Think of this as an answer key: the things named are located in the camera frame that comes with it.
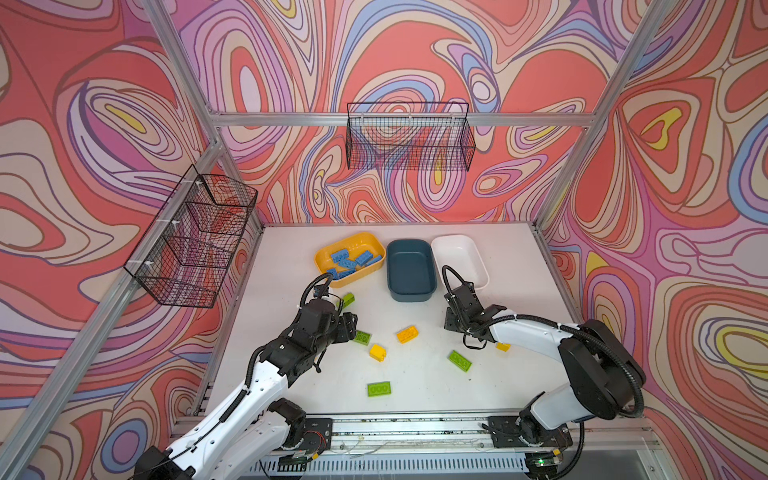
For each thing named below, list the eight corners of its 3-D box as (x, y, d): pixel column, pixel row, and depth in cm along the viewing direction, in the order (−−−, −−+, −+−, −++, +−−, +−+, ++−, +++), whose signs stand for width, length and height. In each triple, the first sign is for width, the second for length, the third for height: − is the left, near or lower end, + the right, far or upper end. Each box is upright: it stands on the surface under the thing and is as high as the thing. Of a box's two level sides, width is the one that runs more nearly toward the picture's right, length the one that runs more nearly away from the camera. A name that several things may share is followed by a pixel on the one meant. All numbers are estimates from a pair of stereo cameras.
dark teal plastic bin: (386, 303, 100) (386, 291, 94) (386, 252, 115) (386, 239, 109) (435, 303, 100) (438, 291, 94) (429, 252, 114) (431, 239, 109)
